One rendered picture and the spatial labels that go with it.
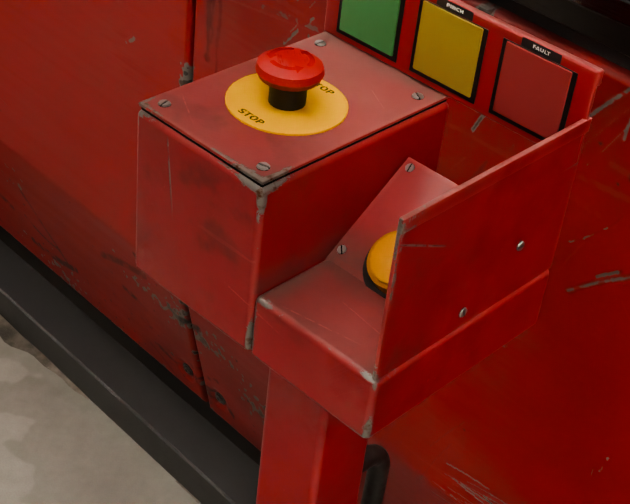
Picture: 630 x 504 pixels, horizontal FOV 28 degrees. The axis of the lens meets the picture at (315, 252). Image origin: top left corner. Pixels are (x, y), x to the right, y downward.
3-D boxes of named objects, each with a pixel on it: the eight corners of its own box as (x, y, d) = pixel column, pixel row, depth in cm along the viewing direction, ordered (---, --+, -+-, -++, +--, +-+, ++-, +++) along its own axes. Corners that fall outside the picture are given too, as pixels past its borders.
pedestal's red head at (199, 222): (132, 267, 79) (136, 5, 68) (310, 182, 88) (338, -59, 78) (365, 444, 68) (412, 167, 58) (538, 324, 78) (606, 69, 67)
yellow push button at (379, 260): (363, 283, 74) (352, 267, 72) (403, 234, 74) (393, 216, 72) (411, 315, 72) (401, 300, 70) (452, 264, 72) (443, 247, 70)
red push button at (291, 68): (237, 108, 73) (241, 53, 71) (286, 88, 76) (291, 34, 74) (285, 137, 71) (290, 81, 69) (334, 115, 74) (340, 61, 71)
